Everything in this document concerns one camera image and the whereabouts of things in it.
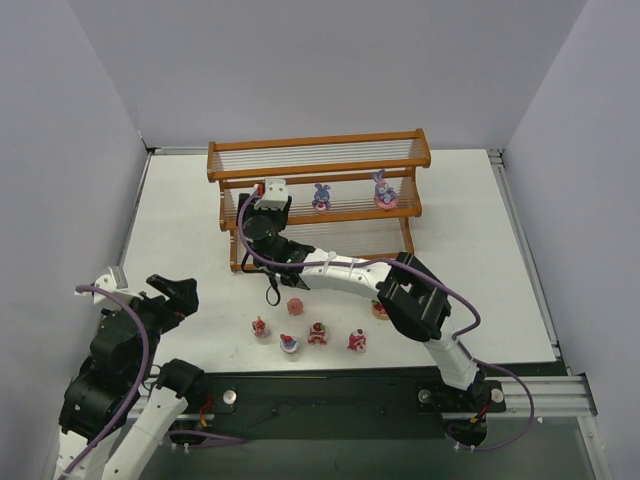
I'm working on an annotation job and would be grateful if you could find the purple bunny holding cake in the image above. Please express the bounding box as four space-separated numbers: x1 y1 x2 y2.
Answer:
312 183 331 213

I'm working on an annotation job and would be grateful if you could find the pink bear with cream hat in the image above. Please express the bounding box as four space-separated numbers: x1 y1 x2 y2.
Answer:
347 328 367 353

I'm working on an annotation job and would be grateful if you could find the strawberry bear tart toy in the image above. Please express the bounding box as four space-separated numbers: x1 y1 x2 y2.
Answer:
371 301 389 320

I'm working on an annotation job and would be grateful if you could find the purple bunny sitting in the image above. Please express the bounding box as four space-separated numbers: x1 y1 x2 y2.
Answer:
372 169 398 210

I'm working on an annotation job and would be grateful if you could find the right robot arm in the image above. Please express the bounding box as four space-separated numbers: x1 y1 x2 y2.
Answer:
237 204 481 391

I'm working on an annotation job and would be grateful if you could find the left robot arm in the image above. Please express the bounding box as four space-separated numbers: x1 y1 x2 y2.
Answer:
54 267 211 479

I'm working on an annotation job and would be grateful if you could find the wooden three-tier shelf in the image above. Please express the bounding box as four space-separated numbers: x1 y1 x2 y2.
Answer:
207 129 431 272

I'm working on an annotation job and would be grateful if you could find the small red strawberry bear toy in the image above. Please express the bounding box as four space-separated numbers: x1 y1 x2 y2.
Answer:
252 316 269 338

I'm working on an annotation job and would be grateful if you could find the pink round bear toy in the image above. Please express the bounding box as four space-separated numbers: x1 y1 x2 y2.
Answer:
286 298 304 316

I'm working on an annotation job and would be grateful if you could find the blue red cupcake toy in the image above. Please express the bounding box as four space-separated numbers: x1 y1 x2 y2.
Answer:
280 334 299 354

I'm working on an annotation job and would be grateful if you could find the red bear on cake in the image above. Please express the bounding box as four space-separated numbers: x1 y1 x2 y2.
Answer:
307 322 328 345

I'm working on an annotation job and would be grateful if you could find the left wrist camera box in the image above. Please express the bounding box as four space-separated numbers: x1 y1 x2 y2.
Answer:
74 266 136 308

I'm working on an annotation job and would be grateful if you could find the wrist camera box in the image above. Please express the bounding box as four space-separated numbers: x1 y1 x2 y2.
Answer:
254 178 289 211
74 266 136 308

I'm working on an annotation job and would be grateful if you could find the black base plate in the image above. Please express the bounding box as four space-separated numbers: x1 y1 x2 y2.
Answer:
173 367 506 441

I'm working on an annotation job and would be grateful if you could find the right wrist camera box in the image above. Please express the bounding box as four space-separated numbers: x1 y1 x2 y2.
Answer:
254 178 289 211

